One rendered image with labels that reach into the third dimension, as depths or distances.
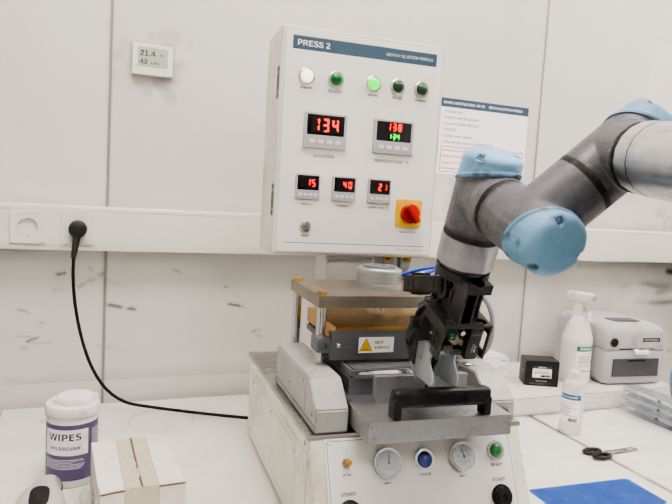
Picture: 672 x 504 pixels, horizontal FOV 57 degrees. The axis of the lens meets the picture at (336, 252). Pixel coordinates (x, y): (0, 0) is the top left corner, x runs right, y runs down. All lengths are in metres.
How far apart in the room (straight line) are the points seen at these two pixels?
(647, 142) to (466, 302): 0.30
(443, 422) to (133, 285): 0.90
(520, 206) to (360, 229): 0.56
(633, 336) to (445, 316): 1.12
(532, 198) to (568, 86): 1.38
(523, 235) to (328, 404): 0.39
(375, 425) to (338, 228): 0.46
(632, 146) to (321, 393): 0.52
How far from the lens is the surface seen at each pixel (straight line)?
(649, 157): 0.64
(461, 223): 0.77
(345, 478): 0.92
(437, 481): 0.97
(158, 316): 1.57
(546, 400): 1.68
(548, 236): 0.66
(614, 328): 1.85
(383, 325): 1.02
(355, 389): 0.95
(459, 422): 0.91
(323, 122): 1.18
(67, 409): 1.15
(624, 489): 1.35
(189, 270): 1.56
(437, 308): 0.84
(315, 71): 1.19
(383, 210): 1.22
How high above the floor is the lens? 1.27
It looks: 5 degrees down
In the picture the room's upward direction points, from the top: 3 degrees clockwise
